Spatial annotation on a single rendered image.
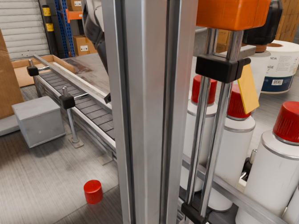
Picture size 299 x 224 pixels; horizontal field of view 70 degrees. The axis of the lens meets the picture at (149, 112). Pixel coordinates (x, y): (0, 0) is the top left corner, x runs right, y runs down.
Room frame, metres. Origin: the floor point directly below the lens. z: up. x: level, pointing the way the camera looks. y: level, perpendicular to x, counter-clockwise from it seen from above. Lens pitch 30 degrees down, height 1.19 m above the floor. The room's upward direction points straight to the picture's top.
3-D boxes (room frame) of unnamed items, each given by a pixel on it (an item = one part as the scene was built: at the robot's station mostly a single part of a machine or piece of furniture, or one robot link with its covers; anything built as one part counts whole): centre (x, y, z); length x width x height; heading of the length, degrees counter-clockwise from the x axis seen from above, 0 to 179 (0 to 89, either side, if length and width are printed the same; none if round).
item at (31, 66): (0.71, 0.38, 0.91); 0.07 x 0.03 x 0.16; 130
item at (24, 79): (1.04, 0.56, 0.85); 0.30 x 0.26 x 0.04; 40
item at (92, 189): (0.29, 0.11, 0.85); 0.03 x 0.03 x 0.03
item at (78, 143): (0.47, 0.20, 0.83); 0.06 x 0.03 x 0.01; 38
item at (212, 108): (0.28, -0.08, 0.98); 0.05 x 0.05 x 0.20
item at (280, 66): (0.77, -0.43, 0.95); 0.20 x 0.20 x 0.14
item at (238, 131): (0.24, -0.11, 0.98); 0.05 x 0.05 x 0.20
